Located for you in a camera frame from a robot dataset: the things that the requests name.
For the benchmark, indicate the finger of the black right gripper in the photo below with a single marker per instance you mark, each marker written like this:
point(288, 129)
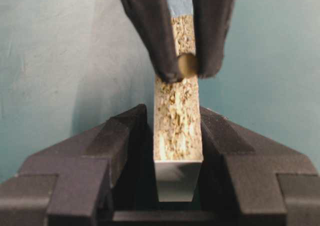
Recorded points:
point(152, 21)
point(211, 20)

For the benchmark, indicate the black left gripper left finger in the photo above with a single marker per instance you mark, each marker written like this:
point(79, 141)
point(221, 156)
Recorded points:
point(78, 181)

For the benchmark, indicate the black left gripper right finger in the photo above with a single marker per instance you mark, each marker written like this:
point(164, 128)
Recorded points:
point(252, 180)

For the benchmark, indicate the brown wooden rod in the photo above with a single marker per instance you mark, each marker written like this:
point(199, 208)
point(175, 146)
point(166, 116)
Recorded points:
point(188, 65)

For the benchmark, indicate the white wooden board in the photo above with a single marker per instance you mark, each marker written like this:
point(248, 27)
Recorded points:
point(177, 139)

